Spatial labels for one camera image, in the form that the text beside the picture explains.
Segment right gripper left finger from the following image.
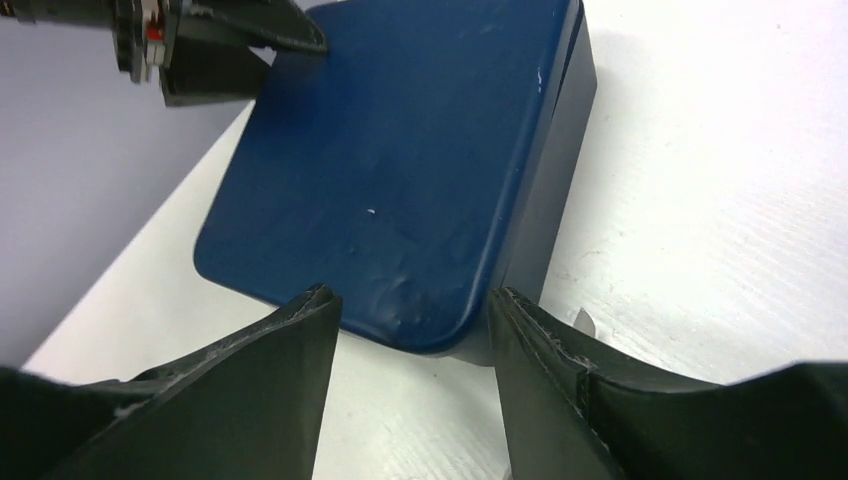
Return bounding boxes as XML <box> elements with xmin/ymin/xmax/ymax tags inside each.
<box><xmin>1</xmin><ymin>285</ymin><xmax>343</xmax><ymax>479</ymax></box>

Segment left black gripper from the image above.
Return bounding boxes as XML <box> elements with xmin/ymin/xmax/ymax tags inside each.
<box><xmin>1</xmin><ymin>0</ymin><xmax>329</xmax><ymax>107</ymax></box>

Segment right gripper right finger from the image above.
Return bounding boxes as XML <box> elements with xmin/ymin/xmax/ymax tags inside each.
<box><xmin>488</xmin><ymin>288</ymin><xmax>847</xmax><ymax>479</ymax></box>

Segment blue chocolate box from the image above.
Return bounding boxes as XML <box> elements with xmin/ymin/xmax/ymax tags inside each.
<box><xmin>451</xmin><ymin>6</ymin><xmax>597</xmax><ymax>366</ymax></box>

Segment blue box lid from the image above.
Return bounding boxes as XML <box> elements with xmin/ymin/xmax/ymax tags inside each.
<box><xmin>193</xmin><ymin>1</ymin><xmax>584</xmax><ymax>356</ymax></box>

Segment metal tongs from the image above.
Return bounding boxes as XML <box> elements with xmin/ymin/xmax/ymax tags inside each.
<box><xmin>573</xmin><ymin>308</ymin><xmax>597</xmax><ymax>338</ymax></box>

